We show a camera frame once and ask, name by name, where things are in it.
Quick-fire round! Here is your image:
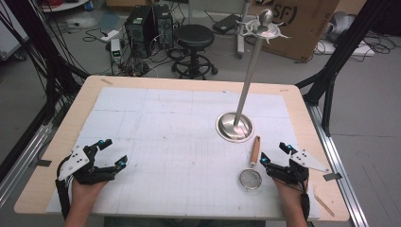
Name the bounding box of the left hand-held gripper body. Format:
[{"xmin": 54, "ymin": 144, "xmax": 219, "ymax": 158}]
[{"xmin": 57, "ymin": 147, "xmax": 118, "ymax": 186}]

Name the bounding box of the person's right hand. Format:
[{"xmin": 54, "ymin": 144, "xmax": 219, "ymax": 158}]
[{"xmin": 272, "ymin": 177, "xmax": 305, "ymax": 204}]

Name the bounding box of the large cardboard box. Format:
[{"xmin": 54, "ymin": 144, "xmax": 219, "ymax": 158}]
[{"xmin": 248, "ymin": 0, "xmax": 340, "ymax": 62}]

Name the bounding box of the black metal frame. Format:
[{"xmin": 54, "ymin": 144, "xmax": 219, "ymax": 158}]
[
  {"xmin": 0, "ymin": 0, "xmax": 91, "ymax": 183},
  {"xmin": 295, "ymin": 0, "xmax": 395, "ymax": 138}
]

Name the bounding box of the metal stand with hooks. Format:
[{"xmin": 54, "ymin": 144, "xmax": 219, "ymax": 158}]
[{"xmin": 215, "ymin": 9, "xmax": 291, "ymax": 144}]

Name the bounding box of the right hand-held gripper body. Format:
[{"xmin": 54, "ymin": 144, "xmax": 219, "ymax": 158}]
[{"xmin": 265, "ymin": 148, "xmax": 331, "ymax": 186}]

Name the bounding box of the white power strip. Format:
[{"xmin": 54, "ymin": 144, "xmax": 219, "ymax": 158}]
[{"xmin": 99, "ymin": 29, "xmax": 121, "ymax": 44}]

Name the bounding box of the black flat device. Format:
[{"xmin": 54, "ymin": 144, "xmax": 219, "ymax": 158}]
[{"xmin": 212, "ymin": 13, "xmax": 242, "ymax": 35}]

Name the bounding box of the white metal post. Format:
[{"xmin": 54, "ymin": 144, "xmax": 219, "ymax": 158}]
[{"xmin": 235, "ymin": 0, "xmax": 253, "ymax": 60}]

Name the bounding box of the black round stool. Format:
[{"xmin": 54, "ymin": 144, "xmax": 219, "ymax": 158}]
[{"xmin": 170, "ymin": 24, "xmax": 219, "ymax": 80}]

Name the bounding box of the aluminium rail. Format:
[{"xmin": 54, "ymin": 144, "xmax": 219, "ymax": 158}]
[
  {"xmin": 0, "ymin": 124, "xmax": 55, "ymax": 209},
  {"xmin": 305, "ymin": 102, "xmax": 370, "ymax": 227}
]

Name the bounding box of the grey rounded device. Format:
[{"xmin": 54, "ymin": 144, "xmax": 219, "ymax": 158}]
[{"xmin": 324, "ymin": 10, "xmax": 357, "ymax": 44}]

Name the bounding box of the person's left hand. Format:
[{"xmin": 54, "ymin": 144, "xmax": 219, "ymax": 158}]
[{"xmin": 71, "ymin": 178, "xmax": 109, "ymax": 209}]

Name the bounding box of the metal strainer with wooden handle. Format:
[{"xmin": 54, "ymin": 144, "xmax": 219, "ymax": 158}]
[{"xmin": 238, "ymin": 135, "xmax": 263, "ymax": 191}]

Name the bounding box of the white grid mat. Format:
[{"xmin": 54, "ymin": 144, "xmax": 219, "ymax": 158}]
[{"xmin": 45, "ymin": 86, "xmax": 322, "ymax": 221}]

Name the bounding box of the black computer tower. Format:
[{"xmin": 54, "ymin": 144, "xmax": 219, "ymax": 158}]
[
  {"xmin": 124, "ymin": 5, "xmax": 158, "ymax": 60},
  {"xmin": 152, "ymin": 4, "xmax": 175, "ymax": 51}
]

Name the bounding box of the black wrist strap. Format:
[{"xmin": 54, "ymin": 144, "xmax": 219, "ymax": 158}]
[{"xmin": 55, "ymin": 154, "xmax": 73, "ymax": 220}]

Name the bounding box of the white box with green display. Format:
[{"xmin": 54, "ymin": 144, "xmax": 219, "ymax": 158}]
[{"xmin": 110, "ymin": 38, "xmax": 123, "ymax": 64}]

